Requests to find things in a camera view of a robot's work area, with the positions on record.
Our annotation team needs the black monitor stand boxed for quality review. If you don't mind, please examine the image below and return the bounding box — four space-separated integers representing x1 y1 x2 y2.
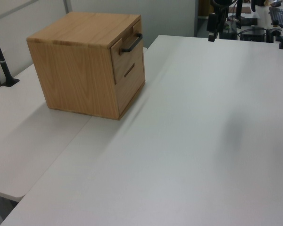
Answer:
227 0 259 27

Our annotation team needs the black camera stand pole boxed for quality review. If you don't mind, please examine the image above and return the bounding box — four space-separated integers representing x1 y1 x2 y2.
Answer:
0 20 20 88

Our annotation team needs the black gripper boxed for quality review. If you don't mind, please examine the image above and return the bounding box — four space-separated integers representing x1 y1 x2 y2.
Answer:
207 13 216 43

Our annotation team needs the black computer box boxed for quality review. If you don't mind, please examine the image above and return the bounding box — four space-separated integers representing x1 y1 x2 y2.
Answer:
240 27 267 42

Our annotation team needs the wooden cabinet box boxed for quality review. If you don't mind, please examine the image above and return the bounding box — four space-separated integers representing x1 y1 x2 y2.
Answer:
26 11 146 121

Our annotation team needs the black keyboard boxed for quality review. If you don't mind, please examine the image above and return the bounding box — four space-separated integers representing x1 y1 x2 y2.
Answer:
268 6 283 27

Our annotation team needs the wooden background cabinet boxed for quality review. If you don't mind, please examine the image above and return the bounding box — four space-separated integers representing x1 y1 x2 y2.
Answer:
199 0 214 17

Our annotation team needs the wooden drawer with black handle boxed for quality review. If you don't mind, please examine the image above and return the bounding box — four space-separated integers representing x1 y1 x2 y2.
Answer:
110 19 146 85

